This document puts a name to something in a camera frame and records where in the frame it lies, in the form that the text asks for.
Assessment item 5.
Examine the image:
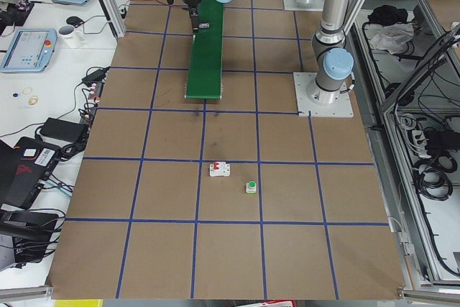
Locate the green push button switch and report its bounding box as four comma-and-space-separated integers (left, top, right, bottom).
245, 180, 257, 194

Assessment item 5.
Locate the black laptop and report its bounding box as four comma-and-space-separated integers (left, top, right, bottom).
1, 137, 60, 209

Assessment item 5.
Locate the white circuit breaker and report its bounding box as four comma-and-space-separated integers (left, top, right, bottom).
209, 161, 231, 178

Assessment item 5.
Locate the white mug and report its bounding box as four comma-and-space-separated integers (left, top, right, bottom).
57, 24, 86, 48

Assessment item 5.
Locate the dark brown capacitor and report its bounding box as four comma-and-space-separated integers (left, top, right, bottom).
198, 22, 210, 29

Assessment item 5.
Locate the green conveyor belt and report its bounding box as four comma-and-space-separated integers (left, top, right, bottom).
185, 0, 224, 100

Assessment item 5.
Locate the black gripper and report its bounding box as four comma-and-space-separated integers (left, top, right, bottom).
183, 0, 202, 33

